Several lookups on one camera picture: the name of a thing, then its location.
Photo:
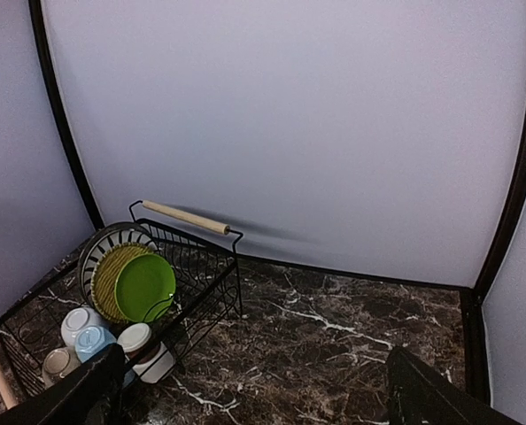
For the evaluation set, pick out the woven yellow green plate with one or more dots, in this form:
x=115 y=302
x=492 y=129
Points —
x=105 y=276

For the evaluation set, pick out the blue striped white plate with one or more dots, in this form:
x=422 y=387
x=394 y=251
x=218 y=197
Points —
x=102 y=242

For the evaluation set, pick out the beige ribbed cup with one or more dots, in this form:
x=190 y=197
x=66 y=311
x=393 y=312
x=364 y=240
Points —
x=58 y=364

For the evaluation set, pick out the white cup with brown band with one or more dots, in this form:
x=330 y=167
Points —
x=134 y=338

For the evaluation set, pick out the light blue mug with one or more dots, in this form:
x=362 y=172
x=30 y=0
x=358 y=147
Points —
x=92 y=340

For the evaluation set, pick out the white utensil caddy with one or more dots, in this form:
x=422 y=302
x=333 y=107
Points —
x=156 y=368

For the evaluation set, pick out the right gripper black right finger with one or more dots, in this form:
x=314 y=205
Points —
x=418 y=393

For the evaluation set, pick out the bright green plate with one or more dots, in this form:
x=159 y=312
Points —
x=145 y=287

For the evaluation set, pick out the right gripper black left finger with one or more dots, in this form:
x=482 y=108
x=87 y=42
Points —
x=91 y=394

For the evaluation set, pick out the black wire dish rack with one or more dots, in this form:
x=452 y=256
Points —
x=207 y=289

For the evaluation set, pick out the white bowl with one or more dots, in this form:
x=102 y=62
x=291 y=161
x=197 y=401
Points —
x=77 y=320

